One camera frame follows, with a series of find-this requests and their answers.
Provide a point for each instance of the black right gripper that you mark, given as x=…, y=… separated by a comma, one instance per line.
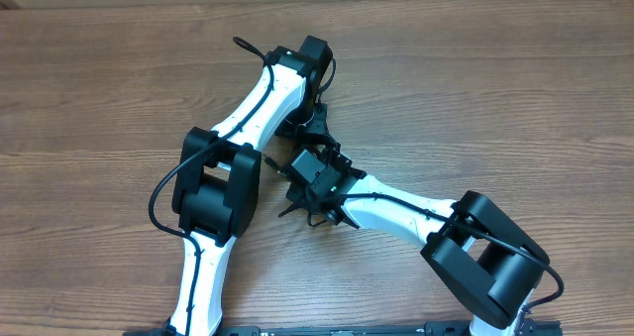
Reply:
x=298, y=198

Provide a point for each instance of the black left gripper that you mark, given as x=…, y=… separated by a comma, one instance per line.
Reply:
x=316, y=124

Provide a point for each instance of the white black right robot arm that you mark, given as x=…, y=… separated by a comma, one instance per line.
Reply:
x=488, y=263

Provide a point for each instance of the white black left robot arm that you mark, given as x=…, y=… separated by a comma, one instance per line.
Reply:
x=210, y=198

